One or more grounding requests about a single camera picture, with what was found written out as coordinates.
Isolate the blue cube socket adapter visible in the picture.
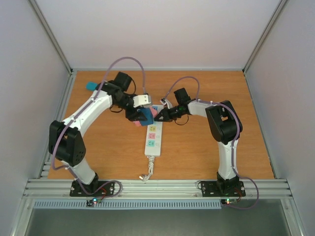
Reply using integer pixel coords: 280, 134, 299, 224
139, 108, 154, 126

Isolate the white power strip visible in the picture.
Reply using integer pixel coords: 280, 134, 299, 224
144, 104, 164, 158

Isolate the teal cube plug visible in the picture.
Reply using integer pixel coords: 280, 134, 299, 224
86, 82, 98, 91

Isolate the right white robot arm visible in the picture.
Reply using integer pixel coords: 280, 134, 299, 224
154, 88, 243, 197

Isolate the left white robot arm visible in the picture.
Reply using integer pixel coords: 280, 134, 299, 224
49, 72, 152, 196

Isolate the pink triangular socket adapter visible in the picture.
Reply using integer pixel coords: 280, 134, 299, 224
133, 106, 158, 127

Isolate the left small circuit board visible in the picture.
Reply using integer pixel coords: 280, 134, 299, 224
86, 198, 102, 207

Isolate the small circuit board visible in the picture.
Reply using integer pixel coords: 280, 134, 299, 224
86, 198, 102, 207
221, 198, 239, 206

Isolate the right small circuit board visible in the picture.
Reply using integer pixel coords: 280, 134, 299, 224
221, 198, 239, 206

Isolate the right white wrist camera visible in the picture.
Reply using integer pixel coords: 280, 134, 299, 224
160, 98, 173, 109

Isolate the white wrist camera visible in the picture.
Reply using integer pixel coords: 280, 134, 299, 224
132, 94, 153, 108
160, 98, 173, 109

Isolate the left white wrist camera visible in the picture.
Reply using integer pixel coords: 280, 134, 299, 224
132, 94, 153, 108

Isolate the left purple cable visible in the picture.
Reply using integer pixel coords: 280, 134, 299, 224
51, 57, 148, 197

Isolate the purple cable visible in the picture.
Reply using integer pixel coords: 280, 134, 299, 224
159, 76, 259, 210
51, 57, 148, 197

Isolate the white power strip cord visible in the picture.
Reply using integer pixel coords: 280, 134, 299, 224
138, 156, 156, 182

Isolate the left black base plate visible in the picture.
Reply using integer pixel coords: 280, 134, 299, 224
69, 180, 122, 197

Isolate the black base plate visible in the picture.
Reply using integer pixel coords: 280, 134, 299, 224
69, 180, 122, 197
200, 181, 246, 197

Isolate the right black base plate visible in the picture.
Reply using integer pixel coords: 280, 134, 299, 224
200, 181, 246, 197

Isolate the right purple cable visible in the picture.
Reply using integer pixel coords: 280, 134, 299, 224
159, 76, 259, 210

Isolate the left aluminium rail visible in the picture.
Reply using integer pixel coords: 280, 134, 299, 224
36, 70, 76, 179

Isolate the left aluminium corner post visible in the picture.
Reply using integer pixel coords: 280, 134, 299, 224
27, 0, 73, 75

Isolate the aluminium corner post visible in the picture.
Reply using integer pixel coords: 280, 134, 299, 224
27, 0, 73, 75
242, 0, 288, 75

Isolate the front aluminium rail frame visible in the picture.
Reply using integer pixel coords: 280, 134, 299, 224
22, 179, 293, 199

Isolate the grey slotted cable duct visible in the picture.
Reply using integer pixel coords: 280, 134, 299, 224
33, 199, 221, 210

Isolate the right aluminium corner post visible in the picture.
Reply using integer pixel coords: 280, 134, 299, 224
242, 0, 288, 75

